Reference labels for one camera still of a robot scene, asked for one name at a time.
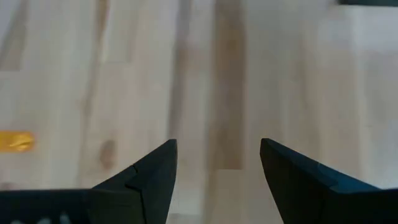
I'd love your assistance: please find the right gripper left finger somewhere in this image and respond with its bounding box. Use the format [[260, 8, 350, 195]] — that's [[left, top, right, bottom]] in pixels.
[[90, 139, 178, 224]]

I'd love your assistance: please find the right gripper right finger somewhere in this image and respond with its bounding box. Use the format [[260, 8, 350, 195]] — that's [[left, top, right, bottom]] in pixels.
[[260, 139, 343, 224]]

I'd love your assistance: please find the orange medicine bottle white cap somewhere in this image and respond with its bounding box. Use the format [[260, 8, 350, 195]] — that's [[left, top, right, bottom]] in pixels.
[[0, 130, 35, 153]]

